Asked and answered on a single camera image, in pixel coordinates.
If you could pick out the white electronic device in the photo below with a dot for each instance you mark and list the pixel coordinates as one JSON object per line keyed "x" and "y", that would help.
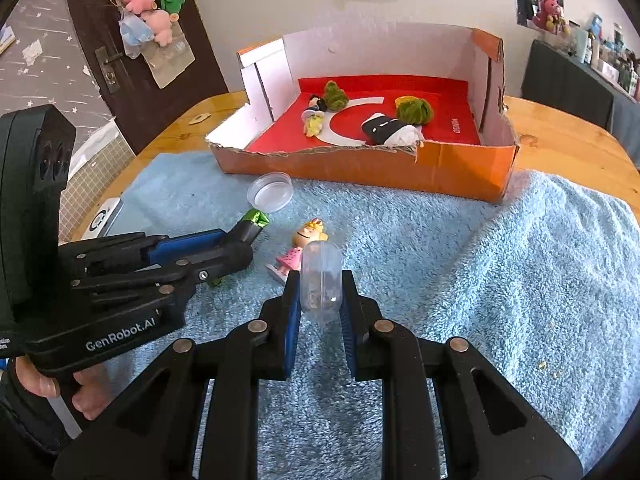
{"x": 102, "y": 217}

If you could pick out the green plush toy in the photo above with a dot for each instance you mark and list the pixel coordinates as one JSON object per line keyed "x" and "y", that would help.
{"x": 334, "y": 94}

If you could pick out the cloth-covered side table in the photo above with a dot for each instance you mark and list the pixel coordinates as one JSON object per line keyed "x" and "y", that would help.
{"x": 565, "y": 90}

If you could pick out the clear plastic pouch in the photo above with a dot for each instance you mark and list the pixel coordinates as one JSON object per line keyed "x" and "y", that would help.
{"x": 170, "y": 62}

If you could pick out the pink rabbit plush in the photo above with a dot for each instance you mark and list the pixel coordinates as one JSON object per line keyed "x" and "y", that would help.
{"x": 547, "y": 10}

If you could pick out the yellow toy figurine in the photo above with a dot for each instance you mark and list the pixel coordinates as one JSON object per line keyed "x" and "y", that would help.
{"x": 312, "y": 125}

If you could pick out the row of bottles and jars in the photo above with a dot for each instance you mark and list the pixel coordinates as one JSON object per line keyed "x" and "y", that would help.
{"x": 605, "y": 55}

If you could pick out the light blue towel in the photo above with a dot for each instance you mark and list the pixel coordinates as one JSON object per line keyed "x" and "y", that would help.
{"x": 450, "y": 270}

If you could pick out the small green toy figure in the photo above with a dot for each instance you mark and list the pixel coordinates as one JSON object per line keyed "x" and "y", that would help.
{"x": 257, "y": 217}

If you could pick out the green knitted toy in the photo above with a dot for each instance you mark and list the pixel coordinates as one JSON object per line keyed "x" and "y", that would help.
{"x": 417, "y": 111}

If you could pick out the dark-haired toy figurine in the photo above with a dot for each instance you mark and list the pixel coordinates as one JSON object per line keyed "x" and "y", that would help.
{"x": 316, "y": 102}

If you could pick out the person's left hand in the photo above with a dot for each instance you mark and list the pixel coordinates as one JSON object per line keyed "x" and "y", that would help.
{"x": 87, "y": 392}

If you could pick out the small pale table tag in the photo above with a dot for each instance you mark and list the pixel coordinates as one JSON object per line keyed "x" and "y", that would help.
{"x": 200, "y": 119}

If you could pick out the blue face mask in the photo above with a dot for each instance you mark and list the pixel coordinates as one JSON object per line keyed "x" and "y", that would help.
{"x": 132, "y": 32}

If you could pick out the black and white toy roll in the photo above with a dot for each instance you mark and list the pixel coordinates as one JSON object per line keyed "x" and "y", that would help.
{"x": 387, "y": 127}

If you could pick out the blonde girl toy figurine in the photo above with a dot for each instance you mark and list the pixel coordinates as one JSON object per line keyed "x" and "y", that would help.
{"x": 305, "y": 237}

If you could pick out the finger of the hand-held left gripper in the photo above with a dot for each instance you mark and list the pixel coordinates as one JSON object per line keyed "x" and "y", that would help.
{"x": 220, "y": 262}
{"x": 190, "y": 242}

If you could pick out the clear plastic capsule half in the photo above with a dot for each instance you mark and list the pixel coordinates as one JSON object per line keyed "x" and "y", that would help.
{"x": 320, "y": 280}
{"x": 270, "y": 190}

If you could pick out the dark brown door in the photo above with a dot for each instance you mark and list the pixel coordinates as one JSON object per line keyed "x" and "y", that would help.
{"x": 90, "y": 15}

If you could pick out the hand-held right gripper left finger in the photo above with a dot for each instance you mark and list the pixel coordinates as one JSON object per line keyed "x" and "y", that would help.
{"x": 292, "y": 320}

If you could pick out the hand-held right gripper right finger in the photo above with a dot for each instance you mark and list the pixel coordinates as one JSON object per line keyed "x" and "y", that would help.
{"x": 349, "y": 325}

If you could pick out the orange cardboard box red inside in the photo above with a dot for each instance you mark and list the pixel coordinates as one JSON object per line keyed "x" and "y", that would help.
{"x": 350, "y": 170}

